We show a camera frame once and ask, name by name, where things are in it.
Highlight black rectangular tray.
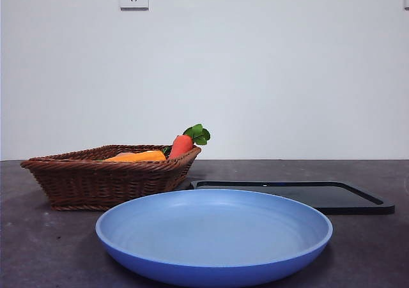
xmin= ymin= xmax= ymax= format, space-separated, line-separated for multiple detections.
xmin=188 ymin=180 xmax=396 ymax=215

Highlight orange carrot with green leaves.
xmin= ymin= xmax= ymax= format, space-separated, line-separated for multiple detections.
xmin=168 ymin=123 xmax=212 ymax=160

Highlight brown wicker basket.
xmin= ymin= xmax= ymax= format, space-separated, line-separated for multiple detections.
xmin=20 ymin=144 xmax=203 ymax=213

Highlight yellow orange corn cob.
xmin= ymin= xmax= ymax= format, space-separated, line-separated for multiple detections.
xmin=104 ymin=150 xmax=167 ymax=163

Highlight blue round plate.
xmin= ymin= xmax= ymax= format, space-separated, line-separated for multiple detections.
xmin=95 ymin=188 xmax=334 ymax=269

